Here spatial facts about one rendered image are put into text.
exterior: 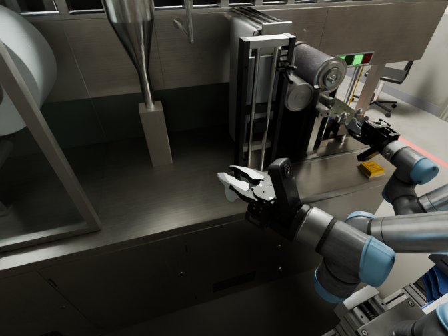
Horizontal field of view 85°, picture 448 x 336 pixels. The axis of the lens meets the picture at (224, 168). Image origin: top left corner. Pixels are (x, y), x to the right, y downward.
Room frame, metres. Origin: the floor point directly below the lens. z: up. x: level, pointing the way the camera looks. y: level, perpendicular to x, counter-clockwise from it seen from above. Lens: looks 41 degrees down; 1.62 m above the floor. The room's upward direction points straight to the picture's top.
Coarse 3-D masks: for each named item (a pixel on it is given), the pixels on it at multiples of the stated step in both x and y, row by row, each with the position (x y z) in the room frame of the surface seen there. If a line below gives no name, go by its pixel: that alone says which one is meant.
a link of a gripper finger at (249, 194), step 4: (232, 184) 0.37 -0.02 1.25; (232, 188) 0.37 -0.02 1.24; (236, 188) 0.36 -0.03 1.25; (236, 192) 0.35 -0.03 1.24; (240, 192) 0.35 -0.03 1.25; (244, 192) 0.35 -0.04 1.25; (248, 192) 0.35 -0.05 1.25; (252, 192) 0.35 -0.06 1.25; (240, 196) 0.34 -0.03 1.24; (244, 196) 0.34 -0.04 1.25; (248, 196) 0.34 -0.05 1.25; (252, 196) 0.34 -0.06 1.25; (244, 200) 0.33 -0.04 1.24; (248, 200) 0.33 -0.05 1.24; (252, 200) 0.33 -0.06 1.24; (256, 200) 0.32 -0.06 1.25; (260, 200) 0.33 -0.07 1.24
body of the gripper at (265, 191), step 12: (264, 180) 0.39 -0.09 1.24; (264, 192) 0.35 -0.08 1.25; (252, 204) 0.35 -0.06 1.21; (264, 204) 0.32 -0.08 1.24; (276, 204) 0.32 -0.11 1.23; (252, 216) 0.33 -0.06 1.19; (264, 216) 0.31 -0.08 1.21; (276, 216) 0.32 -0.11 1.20; (300, 216) 0.29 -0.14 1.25; (264, 228) 0.31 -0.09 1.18; (276, 228) 0.31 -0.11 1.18; (288, 228) 0.29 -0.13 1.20
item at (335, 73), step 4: (332, 68) 0.97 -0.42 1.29; (336, 68) 0.97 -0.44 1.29; (328, 72) 0.96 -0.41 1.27; (332, 72) 0.96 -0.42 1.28; (336, 72) 0.96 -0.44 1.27; (340, 72) 0.97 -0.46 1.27; (324, 76) 0.97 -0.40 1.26; (328, 76) 0.96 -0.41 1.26; (332, 76) 0.96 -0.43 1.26; (336, 76) 0.97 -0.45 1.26; (340, 76) 0.97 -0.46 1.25; (324, 80) 0.96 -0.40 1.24; (336, 80) 0.97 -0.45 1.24; (324, 84) 0.97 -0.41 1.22; (328, 84) 0.96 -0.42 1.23; (332, 84) 0.96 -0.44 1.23; (336, 84) 0.97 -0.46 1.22
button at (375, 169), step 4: (360, 164) 0.83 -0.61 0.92; (364, 164) 0.82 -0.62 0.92; (368, 164) 0.82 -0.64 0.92; (372, 164) 0.82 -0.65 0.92; (376, 164) 0.82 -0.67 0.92; (364, 168) 0.80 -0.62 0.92; (368, 168) 0.79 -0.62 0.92; (372, 168) 0.79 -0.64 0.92; (376, 168) 0.79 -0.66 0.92; (380, 168) 0.79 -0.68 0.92; (368, 172) 0.78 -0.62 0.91; (372, 172) 0.77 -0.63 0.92; (376, 172) 0.77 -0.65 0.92; (380, 172) 0.78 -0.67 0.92
